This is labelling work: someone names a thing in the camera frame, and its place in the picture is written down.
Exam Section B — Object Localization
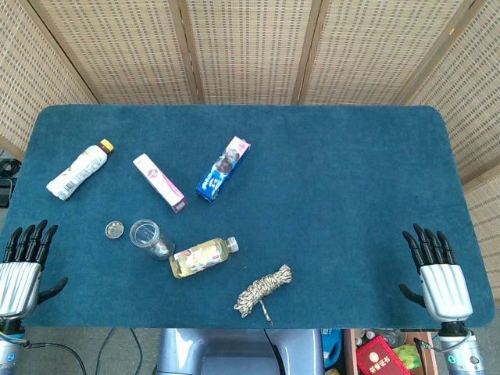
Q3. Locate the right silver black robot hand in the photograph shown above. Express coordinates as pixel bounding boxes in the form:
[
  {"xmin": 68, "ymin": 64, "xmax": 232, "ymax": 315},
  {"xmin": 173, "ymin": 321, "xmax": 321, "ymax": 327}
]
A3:
[{"xmin": 398, "ymin": 223, "xmax": 473, "ymax": 323}]

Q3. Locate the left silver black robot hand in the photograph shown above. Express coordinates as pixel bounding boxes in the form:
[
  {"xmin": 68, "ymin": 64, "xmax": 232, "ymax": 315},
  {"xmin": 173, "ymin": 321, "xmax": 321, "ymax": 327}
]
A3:
[{"xmin": 0, "ymin": 220, "xmax": 69, "ymax": 320}]

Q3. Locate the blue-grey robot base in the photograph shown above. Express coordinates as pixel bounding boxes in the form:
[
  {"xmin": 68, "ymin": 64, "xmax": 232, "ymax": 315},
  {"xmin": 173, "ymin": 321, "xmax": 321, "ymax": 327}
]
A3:
[{"xmin": 155, "ymin": 328, "xmax": 325, "ymax": 375}]

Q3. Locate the clear glass jar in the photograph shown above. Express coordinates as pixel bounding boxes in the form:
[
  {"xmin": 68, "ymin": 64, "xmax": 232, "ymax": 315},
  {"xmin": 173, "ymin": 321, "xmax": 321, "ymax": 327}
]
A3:
[{"xmin": 129, "ymin": 219, "xmax": 177, "ymax": 262}]

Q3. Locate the clear plastic bottle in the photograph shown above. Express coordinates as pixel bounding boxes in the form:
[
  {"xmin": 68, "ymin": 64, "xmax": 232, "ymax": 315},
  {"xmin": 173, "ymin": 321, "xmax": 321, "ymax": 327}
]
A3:
[{"xmin": 377, "ymin": 329, "xmax": 407, "ymax": 348}]

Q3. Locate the green snack packet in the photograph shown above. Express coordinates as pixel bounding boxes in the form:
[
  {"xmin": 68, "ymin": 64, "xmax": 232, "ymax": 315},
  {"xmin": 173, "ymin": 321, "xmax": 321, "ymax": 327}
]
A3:
[{"xmin": 392, "ymin": 344, "xmax": 423, "ymax": 370}]

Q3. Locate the red booklet with gold print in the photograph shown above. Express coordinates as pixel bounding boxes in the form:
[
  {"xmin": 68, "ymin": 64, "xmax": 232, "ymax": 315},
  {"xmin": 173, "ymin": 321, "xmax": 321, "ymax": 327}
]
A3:
[{"xmin": 355, "ymin": 336, "xmax": 403, "ymax": 375}]

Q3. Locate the wooden storage box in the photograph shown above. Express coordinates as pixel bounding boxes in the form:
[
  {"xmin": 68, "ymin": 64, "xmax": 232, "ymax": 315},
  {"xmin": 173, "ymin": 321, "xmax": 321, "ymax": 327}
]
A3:
[{"xmin": 342, "ymin": 328, "xmax": 441, "ymax": 375}]

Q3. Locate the white bottle with yellow cap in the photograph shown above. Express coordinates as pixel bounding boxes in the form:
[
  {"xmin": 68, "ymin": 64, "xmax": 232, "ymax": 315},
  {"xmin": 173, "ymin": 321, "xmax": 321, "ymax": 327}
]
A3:
[{"xmin": 45, "ymin": 139, "xmax": 115, "ymax": 202}]

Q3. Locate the blue plastic container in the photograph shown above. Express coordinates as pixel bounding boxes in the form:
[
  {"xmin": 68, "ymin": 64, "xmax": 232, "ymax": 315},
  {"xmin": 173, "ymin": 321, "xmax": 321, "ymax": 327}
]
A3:
[{"xmin": 322, "ymin": 328, "xmax": 344, "ymax": 370}]

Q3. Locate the blue table cloth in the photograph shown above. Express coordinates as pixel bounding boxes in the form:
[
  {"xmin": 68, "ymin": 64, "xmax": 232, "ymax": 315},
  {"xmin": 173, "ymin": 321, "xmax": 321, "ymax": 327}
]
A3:
[{"xmin": 0, "ymin": 104, "xmax": 495, "ymax": 330}]

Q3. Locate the pink and white carton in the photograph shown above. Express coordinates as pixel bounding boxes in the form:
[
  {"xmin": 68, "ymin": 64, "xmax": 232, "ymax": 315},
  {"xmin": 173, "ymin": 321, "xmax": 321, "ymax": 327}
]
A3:
[{"xmin": 132, "ymin": 153, "xmax": 188, "ymax": 214}]

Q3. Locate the yellow tea bottle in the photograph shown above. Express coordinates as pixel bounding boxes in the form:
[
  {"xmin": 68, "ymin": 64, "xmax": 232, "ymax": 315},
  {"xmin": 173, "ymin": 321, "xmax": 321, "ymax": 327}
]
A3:
[{"xmin": 168, "ymin": 236, "xmax": 240, "ymax": 280}]

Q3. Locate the blue cookie box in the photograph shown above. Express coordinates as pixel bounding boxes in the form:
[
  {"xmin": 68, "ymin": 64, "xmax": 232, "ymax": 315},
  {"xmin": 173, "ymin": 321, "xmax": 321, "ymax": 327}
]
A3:
[{"xmin": 195, "ymin": 135, "xmax": 252, "ymax": 205}]

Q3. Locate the bamboo folding screen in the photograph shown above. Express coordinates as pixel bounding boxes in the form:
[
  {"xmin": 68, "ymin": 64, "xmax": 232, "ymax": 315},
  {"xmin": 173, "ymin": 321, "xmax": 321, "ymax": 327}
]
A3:
[{"xmin": 0, "ymin": 0, "xmax": 500, "ymax": 300}]

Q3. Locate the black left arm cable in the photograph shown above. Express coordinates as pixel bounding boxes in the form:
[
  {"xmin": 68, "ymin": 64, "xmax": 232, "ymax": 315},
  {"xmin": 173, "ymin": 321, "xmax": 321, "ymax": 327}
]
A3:
[{"xmin": 23, "ymin": 341, "xmax": 87, "ymax": 375}]

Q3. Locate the black device with cables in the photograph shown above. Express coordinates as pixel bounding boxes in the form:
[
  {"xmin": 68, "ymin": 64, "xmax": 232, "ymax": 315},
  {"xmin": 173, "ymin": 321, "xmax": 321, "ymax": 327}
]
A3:
[{"xmin": 0, "ymin": 158, "xmax": 21, "ymax": 209}]

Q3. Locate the black floor cable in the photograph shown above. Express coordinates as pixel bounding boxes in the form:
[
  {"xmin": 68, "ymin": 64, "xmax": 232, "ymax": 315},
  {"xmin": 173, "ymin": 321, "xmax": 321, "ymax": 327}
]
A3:
[
  {"xmin": 130, "ymin": 328, "xmax": 144, "ymax": 363},
  {"xmin": 95, "ymin": 327, "xmax": 118, "ymax": 375}
]

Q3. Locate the coiled speckled rope bundle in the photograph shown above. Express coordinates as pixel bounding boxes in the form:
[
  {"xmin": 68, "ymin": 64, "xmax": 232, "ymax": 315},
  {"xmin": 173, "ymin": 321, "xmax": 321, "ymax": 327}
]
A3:
[{"xmin": 233, "ymin": 263, "xmax": 293, "ymax": 324}]

